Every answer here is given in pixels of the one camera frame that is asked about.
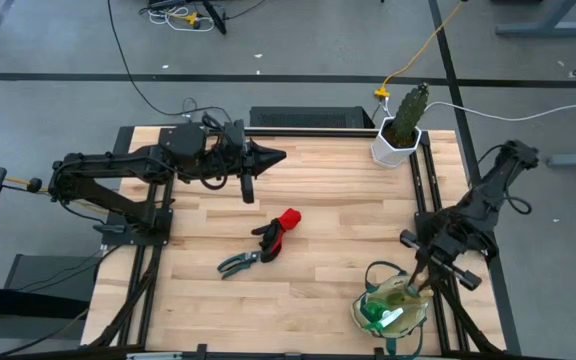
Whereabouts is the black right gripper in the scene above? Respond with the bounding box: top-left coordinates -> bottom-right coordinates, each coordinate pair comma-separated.
399,227 -> 484,294

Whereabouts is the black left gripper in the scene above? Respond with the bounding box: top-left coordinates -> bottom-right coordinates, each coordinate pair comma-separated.
202,139 -> 288,205

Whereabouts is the wooden handled garden tool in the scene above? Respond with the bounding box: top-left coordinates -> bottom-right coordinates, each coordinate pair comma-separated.
406,285 -> 435,301

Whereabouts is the green spray bottle white nozzle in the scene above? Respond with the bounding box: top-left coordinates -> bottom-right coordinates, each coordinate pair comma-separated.
359,298 -> 406,333

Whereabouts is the red and black gardening glove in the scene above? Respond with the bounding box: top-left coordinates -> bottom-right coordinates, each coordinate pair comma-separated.
250,207 -> 303,265

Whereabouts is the beige green gardening bag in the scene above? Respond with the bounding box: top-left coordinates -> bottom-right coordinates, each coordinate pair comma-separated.
350,260 -> 433,359

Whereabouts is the black perforated computer case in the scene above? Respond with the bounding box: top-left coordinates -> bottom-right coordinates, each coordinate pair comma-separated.
248,105 -> 377,130

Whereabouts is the white hexagonal plant pot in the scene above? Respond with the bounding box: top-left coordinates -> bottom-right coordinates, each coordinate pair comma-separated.
369,115 -> 423,170

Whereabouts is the green cactus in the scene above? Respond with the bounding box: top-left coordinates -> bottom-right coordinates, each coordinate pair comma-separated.
391,81 -> 431,148

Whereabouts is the dark low stand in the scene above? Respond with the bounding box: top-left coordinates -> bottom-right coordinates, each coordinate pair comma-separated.
0,253 -> 100,359

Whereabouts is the grey desk leg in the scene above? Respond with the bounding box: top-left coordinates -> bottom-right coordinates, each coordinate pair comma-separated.
494,0 -> 576,38

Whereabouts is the floor cable bundle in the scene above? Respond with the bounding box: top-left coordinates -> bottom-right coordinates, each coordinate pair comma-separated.
139,0 -> 269,36

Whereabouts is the black floor cable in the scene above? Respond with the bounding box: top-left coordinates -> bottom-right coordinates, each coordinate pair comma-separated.
106,0 -> 232,121

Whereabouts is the white floor cable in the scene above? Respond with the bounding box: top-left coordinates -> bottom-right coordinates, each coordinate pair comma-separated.
423,93 -> 576,124

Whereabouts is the yellow extension cable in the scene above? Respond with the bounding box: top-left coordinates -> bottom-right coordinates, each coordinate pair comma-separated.
373,0 -> 466,100

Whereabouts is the silver aluminium bracket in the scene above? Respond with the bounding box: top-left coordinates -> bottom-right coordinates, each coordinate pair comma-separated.
125,351 -> 185,360

